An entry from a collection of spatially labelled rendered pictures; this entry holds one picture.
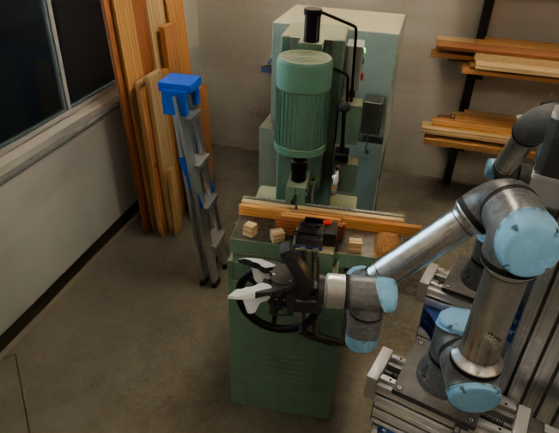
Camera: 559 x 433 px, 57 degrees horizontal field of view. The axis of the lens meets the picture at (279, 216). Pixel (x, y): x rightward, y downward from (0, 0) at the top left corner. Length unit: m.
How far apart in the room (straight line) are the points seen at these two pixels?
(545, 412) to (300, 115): 1.11
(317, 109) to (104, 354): 1.66
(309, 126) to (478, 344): 0.83
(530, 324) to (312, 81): 0.91
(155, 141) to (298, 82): 1.67
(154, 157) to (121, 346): 1.12
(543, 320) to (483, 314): 0.37
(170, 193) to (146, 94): 0.63
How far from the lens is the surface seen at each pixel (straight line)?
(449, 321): 1.37
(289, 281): 1.09
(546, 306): 1.48
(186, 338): 2.72
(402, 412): 1.61
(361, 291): 1.09
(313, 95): 1.62
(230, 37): 4.23
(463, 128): 3.68
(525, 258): 1.04
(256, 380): 2.28
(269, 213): 1.90
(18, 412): 2.62
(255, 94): 4.29
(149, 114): 3.09
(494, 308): 1.15
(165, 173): 3.23
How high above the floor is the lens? 1.95
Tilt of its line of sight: 33 degrees down
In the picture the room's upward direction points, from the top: 2 degrees clockwise
